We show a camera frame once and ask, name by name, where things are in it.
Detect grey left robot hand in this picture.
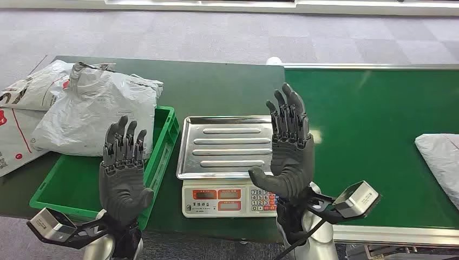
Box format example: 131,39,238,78
99,115,155,226

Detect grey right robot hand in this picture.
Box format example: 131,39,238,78
248,83,315,206

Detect grey mailer with red line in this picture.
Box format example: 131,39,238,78
415,133,459,211

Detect green conveyor belt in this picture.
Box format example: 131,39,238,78
284,68,459,229

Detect green plastic crate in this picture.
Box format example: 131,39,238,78
29,105,180,231

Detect stainless steel scale tray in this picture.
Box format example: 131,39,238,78
175,115,279,180

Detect large grey plastic mailer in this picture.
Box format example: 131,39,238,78
30,61,164,159

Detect white electronic scale body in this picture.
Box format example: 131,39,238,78
181,176,281,219

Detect dark green table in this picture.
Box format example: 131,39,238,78
0,55,287,244

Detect white mailer with red print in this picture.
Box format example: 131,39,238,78
0,107,49,178

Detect white mailer with black print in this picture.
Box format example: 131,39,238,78
0,59,76,111

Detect black left camera bracket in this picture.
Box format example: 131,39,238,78
61,214,117,250

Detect black camera bracket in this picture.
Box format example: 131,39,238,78
305,192,359,225
61,214,117,250

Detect black right camera bracket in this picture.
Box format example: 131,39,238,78
305,192,359,225

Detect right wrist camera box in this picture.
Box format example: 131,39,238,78
332,180,382,219

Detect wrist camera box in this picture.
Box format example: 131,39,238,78
27,207,78,242
332,180,382,219

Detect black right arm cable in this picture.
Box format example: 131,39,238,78
274,219,325,260

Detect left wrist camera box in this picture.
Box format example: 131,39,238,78
27,207,78,242

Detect aluminium conveyor frame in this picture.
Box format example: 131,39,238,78
281,63,459,260

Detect white wall ledge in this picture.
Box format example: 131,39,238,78
0,0,459,17

